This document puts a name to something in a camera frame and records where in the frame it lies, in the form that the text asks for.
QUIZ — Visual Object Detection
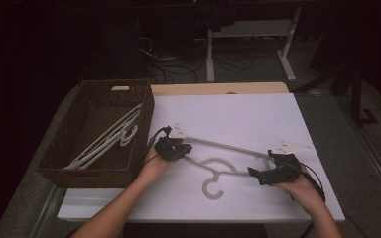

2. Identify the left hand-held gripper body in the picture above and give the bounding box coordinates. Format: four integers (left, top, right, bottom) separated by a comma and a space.
154, 123, 190, 163

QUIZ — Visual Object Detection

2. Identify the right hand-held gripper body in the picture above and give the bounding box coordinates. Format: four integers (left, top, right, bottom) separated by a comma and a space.
269, 141, 314, 185

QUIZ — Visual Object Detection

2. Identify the grey plastic clothes hanger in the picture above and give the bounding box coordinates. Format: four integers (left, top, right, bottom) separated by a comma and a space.
63, 108, 142, 172
178, 136, 277, 201
85, 102, 144, 153
75, 123, 141, 172

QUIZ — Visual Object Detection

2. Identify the brown wicker basket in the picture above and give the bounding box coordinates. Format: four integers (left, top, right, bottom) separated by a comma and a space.
36, 78, 156, 189

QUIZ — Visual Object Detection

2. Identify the person's left hand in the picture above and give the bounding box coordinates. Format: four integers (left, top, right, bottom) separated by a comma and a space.
138, 146, 177, 182

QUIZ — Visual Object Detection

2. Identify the person's right hand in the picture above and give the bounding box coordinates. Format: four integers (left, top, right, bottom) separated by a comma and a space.
272, 166, 327, 214

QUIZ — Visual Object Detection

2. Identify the white board sheet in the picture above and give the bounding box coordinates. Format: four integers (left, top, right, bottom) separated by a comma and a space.
57, 92, 346, 223

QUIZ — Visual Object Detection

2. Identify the black metal stand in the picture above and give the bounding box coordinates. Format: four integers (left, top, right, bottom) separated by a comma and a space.
349, 59, 380, 129

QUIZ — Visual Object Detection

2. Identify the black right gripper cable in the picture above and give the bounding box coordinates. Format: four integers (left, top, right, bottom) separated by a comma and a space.
291, 162, 327, 238

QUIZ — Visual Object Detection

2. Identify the tangle of black floor cables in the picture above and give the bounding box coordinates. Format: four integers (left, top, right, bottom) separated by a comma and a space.
135, 31, 256, 85

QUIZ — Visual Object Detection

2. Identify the white metal desk frame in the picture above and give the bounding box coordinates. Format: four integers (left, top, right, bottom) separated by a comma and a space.
205, 6, 303, 83

